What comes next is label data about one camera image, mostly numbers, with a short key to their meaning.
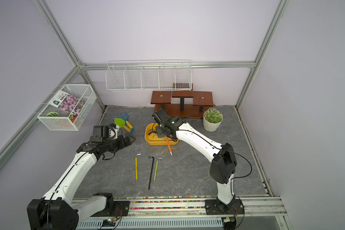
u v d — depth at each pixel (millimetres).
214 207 738
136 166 876
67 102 746
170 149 951
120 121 1093
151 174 849
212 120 962
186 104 1115
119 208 728
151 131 1042
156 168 868
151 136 1026
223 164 457
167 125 572
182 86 990
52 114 707
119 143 716
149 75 990
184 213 738
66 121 723
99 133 610
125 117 1147
